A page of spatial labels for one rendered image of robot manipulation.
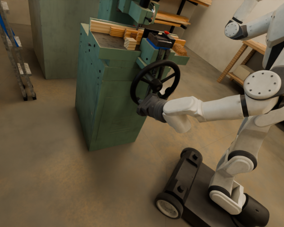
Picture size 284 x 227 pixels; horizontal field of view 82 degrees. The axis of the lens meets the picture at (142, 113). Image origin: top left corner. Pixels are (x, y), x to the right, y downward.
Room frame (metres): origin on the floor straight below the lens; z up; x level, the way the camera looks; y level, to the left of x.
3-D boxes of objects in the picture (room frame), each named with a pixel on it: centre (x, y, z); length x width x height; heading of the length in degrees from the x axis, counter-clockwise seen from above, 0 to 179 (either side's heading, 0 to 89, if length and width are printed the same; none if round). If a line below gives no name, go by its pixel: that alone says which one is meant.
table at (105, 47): (0.95, 0.12, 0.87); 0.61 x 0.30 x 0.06; 133
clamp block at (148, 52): (0.89, 0.06, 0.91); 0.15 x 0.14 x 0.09; 133
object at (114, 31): (1.09, 0.13, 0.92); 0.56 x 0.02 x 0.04; 133
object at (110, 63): (0.96, 0.18, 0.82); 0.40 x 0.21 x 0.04; 133
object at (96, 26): (1.05, 0.21, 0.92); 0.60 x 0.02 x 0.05; 133
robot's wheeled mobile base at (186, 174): (0.73, -0.74, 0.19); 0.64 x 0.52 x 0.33; 73
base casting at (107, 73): (1.10, 0.31, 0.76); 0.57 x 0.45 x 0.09; 43
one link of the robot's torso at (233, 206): (0.72, -0.77, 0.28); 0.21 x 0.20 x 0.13; 73
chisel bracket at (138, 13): (1.02, 0.24, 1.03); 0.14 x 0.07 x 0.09; 43
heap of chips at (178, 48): (1.14, -0.05, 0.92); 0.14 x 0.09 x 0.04; 43
